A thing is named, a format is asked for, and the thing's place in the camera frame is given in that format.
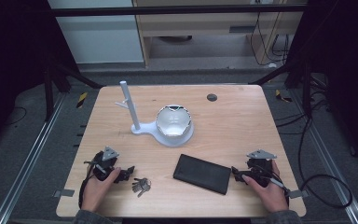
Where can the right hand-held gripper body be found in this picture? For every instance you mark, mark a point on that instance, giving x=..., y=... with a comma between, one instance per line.
x=259, y=168

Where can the light wooden desk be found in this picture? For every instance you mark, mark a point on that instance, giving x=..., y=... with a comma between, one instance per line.
x=199, y=25

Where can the grey tape piece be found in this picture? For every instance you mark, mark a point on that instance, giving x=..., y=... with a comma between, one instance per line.
x=298, y=194
x=64, y=193

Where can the round grey table grommet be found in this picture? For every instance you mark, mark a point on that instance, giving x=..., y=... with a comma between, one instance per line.
x=212, y=97

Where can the black wallet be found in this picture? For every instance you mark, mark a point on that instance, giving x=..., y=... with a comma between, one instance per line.
x=202, y=174

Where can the white key stand with post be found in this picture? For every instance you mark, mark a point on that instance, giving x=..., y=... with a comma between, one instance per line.
x=131, y=107

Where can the white cabinet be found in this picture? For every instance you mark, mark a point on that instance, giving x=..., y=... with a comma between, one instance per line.
x=99, y=40

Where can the aluminium floor rail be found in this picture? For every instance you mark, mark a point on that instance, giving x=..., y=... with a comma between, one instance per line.
x=329, y=161
x=28, y=161

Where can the person's right hand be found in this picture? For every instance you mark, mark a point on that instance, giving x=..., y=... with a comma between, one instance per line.
x=273, y=199

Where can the bunch of metal keys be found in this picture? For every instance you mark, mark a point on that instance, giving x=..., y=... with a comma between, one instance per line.
x=141, y=185

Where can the yellow black striped tape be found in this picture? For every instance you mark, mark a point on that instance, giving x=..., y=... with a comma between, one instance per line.
x=282, y=96
x=81, y=100

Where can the black metal stand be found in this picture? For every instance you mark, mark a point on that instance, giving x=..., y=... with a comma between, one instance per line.
x=48, y=93
x=306, y=90

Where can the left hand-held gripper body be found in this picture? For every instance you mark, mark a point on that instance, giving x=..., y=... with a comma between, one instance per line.
x=105, y=165

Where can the person's left hand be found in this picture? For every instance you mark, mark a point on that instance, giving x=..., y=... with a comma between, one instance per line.
x=94, y=194

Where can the black horizontal bar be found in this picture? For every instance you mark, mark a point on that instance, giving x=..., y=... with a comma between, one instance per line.
x=167, y=10

